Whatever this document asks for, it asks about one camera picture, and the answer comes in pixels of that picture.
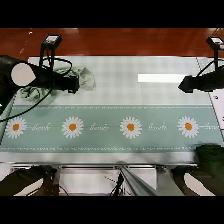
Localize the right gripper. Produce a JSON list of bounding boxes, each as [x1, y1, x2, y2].
[[177, 74, 203, 94]]

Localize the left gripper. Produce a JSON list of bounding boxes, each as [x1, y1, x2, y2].
[[52, 71, 81, 95]]

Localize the pale green shirt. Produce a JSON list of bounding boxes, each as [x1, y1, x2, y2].
[[19, 65, 98, 105]]

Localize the dark green garment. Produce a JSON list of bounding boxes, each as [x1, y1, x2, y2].
[[194, 143, 224, 178]]

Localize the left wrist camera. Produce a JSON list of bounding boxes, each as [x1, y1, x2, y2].
[[38, 33, 64, 68]]

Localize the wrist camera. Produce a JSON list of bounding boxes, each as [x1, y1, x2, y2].
[[205, 35, 224, 70], [38, 33, 64, 68]]

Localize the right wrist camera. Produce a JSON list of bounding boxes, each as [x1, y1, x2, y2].
[[205, 35, 224, 70]]

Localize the silver frame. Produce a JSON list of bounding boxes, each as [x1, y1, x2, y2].
[[0, 161, 224, 197]]

